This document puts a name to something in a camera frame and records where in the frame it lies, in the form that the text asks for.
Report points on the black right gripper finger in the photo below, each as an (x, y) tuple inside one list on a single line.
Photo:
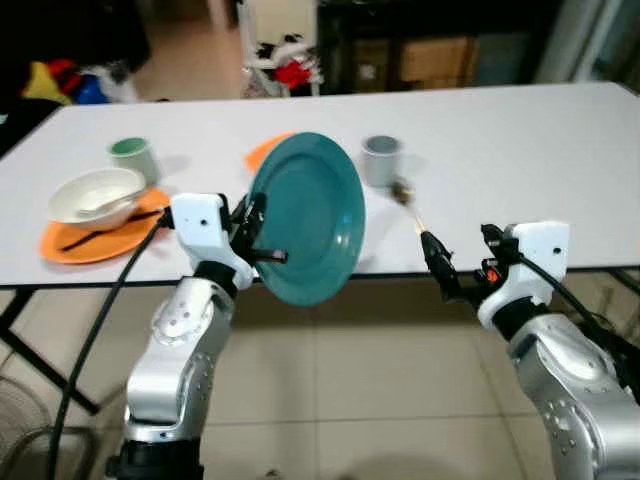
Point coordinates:
[(443, 262), (492, 240)]

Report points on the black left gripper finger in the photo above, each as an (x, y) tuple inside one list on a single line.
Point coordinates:
[(270, 256), (255, 212)]

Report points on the teal round plate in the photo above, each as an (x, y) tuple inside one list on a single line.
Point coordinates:
[(315, 215)]

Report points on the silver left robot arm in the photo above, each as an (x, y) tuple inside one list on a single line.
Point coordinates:
[(180, 360)]

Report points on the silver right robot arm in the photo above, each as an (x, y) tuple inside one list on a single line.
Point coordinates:
[(570, 390)]

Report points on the orange bowl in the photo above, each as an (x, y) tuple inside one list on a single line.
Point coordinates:
[(262, 155)]

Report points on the grey cup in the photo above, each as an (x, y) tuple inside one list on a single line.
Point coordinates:
[(382, 165)]

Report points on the orange square plate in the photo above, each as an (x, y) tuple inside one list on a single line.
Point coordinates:
[(120, 246)]

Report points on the green cup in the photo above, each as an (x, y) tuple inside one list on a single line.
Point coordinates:
[(135, 165)]

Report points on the white black red toy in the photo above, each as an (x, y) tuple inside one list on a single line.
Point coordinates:
[(292, 72)]

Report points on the black chopstick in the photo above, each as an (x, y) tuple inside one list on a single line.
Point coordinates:
[(95, 236)]

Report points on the dark shelf unit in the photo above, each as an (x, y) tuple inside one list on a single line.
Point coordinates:
[(335, 60)]

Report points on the white ceramic bowl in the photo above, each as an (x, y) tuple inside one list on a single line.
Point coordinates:
[(70, 195)]

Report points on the small cardboard box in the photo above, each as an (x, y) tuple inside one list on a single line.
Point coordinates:
[(370, 65)]

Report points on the large cardboard box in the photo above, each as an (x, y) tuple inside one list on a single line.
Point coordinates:
[(435, 62)]

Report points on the blue toy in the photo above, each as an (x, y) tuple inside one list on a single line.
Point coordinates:
[(92, 90)]

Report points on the grey curtain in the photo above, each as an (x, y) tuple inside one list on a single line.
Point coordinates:
[(590, 40)]

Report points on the black table leg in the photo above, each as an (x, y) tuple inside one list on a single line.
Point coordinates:
[(50, 372)]

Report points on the yellow toy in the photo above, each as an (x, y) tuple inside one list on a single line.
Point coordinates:
[(45, 85)]

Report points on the black cabinet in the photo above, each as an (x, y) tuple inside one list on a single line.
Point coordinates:
[(70, 30)]

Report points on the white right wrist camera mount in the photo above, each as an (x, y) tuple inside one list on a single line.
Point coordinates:
[(538, 250)]

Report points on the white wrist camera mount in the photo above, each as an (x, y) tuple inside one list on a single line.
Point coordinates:
[(198, 225), (538, 250)]

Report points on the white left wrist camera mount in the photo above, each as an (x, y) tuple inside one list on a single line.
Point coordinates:
[(198, 225)]

